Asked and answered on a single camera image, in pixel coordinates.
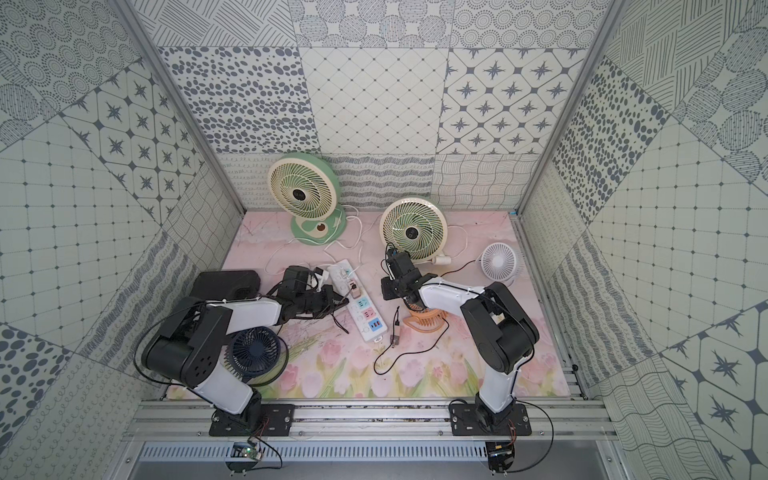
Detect white power strip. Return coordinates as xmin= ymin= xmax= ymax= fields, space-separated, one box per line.
xmin=327 ymin=260 xmax=388 ymax=343

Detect black usb plug cable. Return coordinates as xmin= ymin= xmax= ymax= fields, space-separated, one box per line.
xmin=373 ymin=305 xmax=451 ymax=377

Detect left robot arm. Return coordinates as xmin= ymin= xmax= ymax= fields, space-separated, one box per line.
xmin=141 ymin=266 xmax=349 ymax=415

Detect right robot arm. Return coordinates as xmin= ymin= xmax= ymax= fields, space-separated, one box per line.
xmin=381 ymin=244 xmax=540 ymax=414

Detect orange handheld fan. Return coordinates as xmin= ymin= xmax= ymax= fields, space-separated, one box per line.
xmin=403 ymin=309 xmax=447 ymax=334

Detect cream desk fan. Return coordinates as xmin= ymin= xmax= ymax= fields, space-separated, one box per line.
xmin=379 ymin=197 xmax=452 ymax=265

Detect dark blue fan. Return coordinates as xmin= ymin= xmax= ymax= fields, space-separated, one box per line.
xmin=224 ymin=327 xmax=289 ymax=388

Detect small white fan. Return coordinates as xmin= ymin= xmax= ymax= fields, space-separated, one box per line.
xmin=479 ymin=242 xmax=522 ymax=283

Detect green base desk fan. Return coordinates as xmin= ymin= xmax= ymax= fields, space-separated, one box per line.
xmin=267 ymin=153 xmax=347 ymax=246

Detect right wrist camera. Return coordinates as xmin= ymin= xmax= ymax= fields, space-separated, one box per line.
xmin=384 ymin=242 xmax=401 ymax=280

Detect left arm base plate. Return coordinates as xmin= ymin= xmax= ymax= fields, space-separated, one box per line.
xmin=209 ymin=404 xmax=296 ymax=437

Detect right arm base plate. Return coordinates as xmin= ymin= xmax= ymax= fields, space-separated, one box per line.
xmin=448 ymin=402 xmax=532 ymax=437

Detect aluminium rail frame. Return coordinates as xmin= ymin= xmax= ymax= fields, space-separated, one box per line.
xmin=125 ymin=398 xmax=618 ymax=441

